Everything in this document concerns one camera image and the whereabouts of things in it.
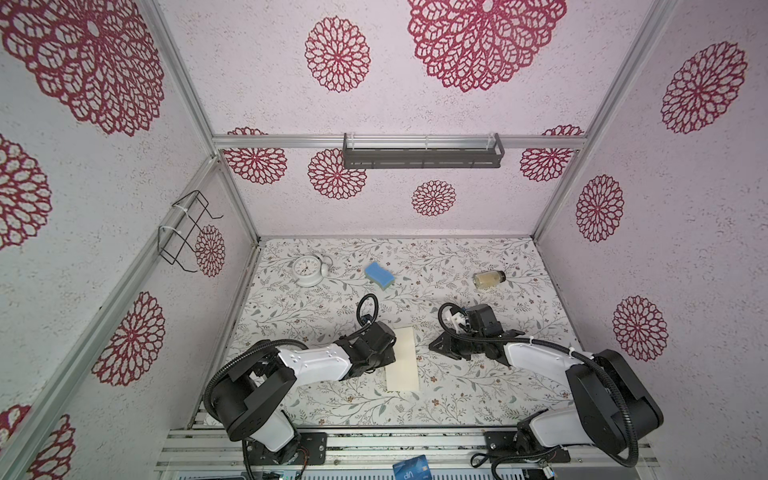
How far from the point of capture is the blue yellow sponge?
106cm

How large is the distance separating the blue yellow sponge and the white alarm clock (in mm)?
153

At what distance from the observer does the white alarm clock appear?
1.06 metres

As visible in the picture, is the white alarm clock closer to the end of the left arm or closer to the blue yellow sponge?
the blue yellow sponge

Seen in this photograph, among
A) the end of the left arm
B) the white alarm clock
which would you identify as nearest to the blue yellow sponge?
the white alarm clock
